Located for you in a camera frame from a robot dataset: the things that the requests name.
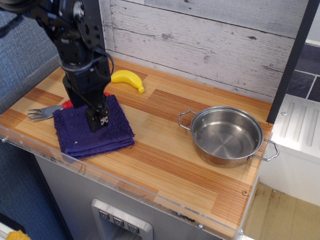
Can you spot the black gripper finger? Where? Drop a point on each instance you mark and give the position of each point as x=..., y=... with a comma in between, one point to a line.
x=103, y=115
x=92, y=119

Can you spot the grey dispenser button panel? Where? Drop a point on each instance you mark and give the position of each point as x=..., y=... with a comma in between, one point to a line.
x=115, y=224

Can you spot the yellow toy banana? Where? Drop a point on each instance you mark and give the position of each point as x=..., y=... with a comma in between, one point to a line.
x=128, y=77

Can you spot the red handled toy fork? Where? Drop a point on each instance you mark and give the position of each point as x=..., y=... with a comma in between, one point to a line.
x=47, y=112

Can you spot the white ribbed sink drainboard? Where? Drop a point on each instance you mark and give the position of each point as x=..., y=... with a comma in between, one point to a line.
x=297, y=125

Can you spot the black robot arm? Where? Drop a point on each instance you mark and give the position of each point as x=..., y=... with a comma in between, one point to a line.
x=67, y=23

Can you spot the yellow object bottom left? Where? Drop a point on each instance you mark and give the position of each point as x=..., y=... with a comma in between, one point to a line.
x=17, y=235

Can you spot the clear acrylic edge guard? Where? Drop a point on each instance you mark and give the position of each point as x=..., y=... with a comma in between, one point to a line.
x=74, y=184

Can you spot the purple rag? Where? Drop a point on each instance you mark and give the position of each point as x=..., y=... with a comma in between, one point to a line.
x=78, y=141

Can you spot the silver steel pot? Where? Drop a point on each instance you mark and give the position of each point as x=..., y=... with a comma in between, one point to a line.
x=225, y=136

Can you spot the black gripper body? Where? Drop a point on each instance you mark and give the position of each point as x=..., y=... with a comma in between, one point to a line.
x=85, y=81

